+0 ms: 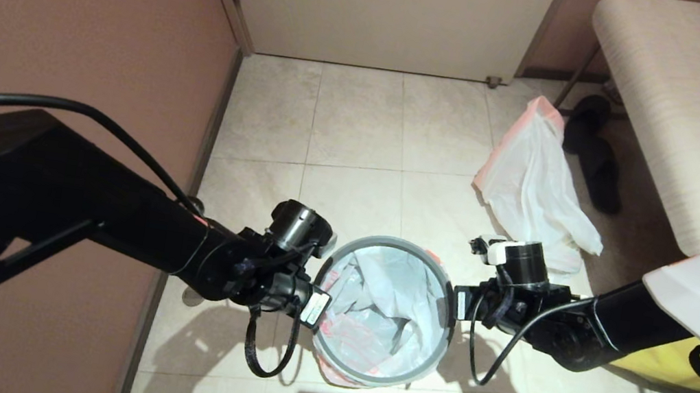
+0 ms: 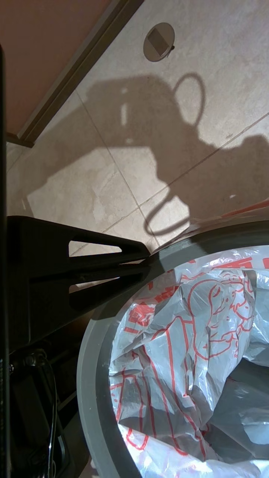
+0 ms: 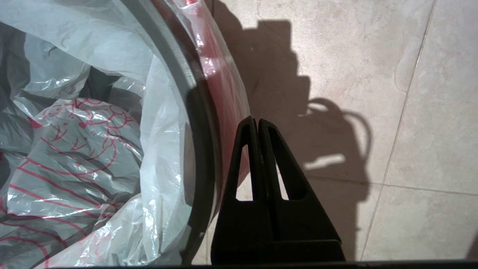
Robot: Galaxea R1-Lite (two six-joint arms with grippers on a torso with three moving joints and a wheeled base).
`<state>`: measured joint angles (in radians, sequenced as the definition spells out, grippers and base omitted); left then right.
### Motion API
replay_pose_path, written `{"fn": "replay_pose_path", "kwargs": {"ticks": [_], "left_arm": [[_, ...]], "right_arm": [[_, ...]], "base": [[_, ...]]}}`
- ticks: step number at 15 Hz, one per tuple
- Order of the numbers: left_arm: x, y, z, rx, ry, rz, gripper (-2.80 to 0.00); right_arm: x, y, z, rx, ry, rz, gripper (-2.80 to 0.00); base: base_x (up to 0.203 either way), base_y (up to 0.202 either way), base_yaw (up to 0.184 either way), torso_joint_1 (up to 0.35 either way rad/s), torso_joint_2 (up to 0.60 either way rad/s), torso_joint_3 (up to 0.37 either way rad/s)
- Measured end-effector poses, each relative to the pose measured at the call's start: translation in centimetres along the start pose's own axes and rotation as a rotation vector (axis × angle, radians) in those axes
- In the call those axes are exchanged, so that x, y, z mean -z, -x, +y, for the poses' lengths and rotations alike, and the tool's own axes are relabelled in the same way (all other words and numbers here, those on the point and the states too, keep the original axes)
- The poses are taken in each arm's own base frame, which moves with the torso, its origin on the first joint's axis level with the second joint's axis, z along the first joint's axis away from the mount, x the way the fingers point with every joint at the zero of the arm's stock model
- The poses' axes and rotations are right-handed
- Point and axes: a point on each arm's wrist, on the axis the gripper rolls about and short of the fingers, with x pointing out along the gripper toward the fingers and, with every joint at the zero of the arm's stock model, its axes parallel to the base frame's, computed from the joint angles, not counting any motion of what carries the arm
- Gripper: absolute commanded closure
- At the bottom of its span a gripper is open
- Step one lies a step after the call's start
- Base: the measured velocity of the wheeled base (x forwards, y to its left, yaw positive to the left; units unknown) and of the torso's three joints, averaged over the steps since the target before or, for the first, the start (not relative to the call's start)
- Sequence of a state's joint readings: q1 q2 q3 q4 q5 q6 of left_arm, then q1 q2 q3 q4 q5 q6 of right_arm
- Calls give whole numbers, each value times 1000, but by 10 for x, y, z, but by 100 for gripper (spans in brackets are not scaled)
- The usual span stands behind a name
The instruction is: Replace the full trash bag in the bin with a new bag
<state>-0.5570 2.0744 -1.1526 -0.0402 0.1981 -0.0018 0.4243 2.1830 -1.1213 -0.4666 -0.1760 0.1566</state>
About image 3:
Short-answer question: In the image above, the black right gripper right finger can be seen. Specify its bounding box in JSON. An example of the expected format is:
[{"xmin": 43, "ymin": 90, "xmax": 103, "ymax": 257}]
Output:
[{"xmin": 258, "ymin": 118, "xmax": 346, "ymax": 262}]

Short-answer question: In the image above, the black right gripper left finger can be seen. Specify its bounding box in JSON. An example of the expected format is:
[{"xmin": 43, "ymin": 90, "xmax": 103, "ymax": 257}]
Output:
[{"xmin": 210, "ymin": 115, "xmax": 271, "ymax": 264}]

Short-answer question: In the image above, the grey bin ring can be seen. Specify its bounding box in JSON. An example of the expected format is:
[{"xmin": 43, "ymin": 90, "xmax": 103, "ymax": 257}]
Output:
[{"xmin": 120, "ymin": 0, "xmax": 223, "ymax": 263}]

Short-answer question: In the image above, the red printed plastic bag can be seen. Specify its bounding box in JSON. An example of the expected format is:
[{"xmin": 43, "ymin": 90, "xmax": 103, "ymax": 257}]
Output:
[{"xmin": 0, "ymin": 0, "xmax": 251, "ymax": 269}]

